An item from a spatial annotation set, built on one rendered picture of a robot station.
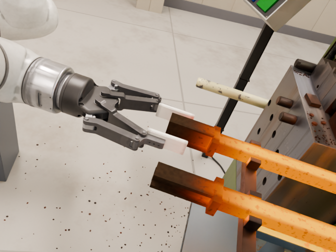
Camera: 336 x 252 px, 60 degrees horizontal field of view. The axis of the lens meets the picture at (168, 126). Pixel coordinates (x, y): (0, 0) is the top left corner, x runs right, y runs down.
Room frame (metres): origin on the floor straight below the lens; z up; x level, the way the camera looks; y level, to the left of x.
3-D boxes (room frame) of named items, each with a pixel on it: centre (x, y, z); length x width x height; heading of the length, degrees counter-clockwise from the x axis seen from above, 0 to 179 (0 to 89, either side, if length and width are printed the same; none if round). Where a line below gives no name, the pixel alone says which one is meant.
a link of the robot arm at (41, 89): (0.39, 0.22, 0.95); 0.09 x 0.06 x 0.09; 0
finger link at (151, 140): (0.34, 0.02, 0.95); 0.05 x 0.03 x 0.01; 90
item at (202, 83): (1.13, -0.28, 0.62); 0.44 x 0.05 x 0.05; 91
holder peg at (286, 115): (0.67, -0.30, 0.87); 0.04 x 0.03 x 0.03; 91
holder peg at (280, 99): (0.75, -0.30, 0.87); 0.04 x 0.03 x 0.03; 91
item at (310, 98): (0.72, -0.35, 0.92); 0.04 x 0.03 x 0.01; 10
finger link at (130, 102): (0.42, 0.08, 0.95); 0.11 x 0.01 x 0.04; 111
